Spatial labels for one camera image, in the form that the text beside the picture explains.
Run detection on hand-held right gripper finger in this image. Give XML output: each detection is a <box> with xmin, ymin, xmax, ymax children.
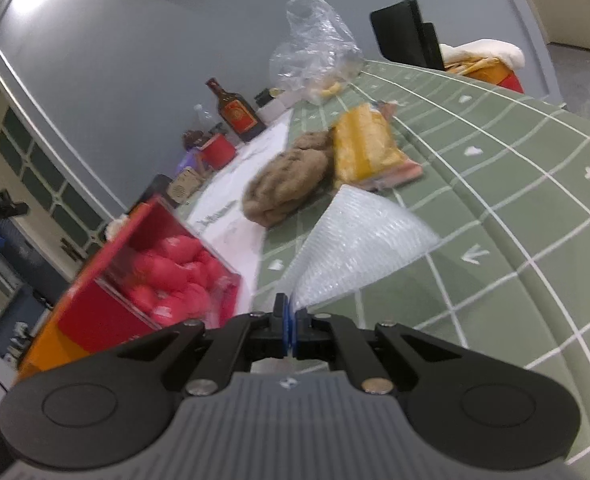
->
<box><xmin>292</xmin><ymin>310</ymin><xmax>463</xmax><ymax>395</ymax></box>
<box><xmin>115</xmin><ymin>294</ymin><xmax>292</xmax><ymax>396</ymax></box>

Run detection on bubble wrap sheet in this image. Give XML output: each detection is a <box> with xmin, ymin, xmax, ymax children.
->
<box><xmin>290</xmin><ymin>184</ymin><xmax>441</xmax><ymax>311</ymax></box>

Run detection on white glass-panel door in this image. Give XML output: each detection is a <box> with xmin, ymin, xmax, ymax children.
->
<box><xmin>0</xmin><ymin>67</ymin><xmax>131</xmax><ymax>281</ymax></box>

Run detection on white patterned table runner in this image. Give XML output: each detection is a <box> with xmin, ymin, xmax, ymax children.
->
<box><xmin>187</xmin><ymin>110</ymin><xmax>296</xmax><ymax>306</ymax></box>

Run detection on pile of pink balls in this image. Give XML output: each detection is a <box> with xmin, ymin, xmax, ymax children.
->
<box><xmin>122</xmin><ymin>235</ymin><xmax>226</xmax><ymax>326</ymax></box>

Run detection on red lidded box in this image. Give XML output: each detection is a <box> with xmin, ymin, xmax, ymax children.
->
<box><xmin>55</xmin><ymin>197</ymin><xmax>243</xmax><ymax>341</ymax></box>

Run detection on brown bear-shaped sponge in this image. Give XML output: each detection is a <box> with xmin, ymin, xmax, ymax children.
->
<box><xmin>241</xmin><ymin>131</ymin><xmax>336</xmax><ymax>227</ymax></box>

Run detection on black chair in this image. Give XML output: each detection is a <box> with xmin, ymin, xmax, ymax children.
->
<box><xmin>370</xmin><ymin>0</ymin><xmax>446</xmax><ymax>71</ymax></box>
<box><xmin>130</xmin><ymin>174</ymin><xmax>181</xmax><ymax>216</ymax></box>

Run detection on red mug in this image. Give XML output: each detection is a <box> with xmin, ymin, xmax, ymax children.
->
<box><xmin>197</xmin><ymin>132</ymin><xmax>237</xmax><ymax>170</ymax></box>

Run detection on yellow packet in clear wrap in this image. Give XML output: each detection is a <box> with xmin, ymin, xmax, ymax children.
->
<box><xmin>332</xmin><ymin>102</ymin><xmax>423</xmax><ymax>192</ymax></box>

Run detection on white small box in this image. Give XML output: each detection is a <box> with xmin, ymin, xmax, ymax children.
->
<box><xmin>257</xmin><ymin>97</ymin><xmax>296</xmax><ymax>121</ymax></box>

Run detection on brown liquor bottle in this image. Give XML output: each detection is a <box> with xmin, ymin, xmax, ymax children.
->
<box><xmin>205</xmin><ymin>77</ymin><xmax>267</xmax><ymax>143</ymax></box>

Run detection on clear water bottle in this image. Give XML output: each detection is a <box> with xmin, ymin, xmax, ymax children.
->
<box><xmin>192</xmin><ymin>104</ymin><xmax>218</xmax><ymax>131</ymax></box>

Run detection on green checked tablecloth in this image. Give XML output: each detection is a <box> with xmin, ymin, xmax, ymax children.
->
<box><xmin>175</xmin><ymin>60</ymin><xmax>590</xmax><ymax>471</ymax></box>

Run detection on yellow bread pieces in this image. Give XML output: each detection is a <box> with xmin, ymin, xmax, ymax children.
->
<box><xmin>315</xmin><ymin>80</ymin><xmax>343</xmax><ymax>101</ymax></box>

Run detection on clear plastic bag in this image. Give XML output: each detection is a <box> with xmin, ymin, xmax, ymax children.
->
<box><xmin>269</xmin><ymin>0</ymin><xmax>366</xmax><ymax>106</ymax></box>

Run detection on cream blanket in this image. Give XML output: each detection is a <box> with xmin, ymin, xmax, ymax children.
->
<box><xmin>440</xmin><ymin>37</ymin><xmax>526</xmax><ymax>95</ymax></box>

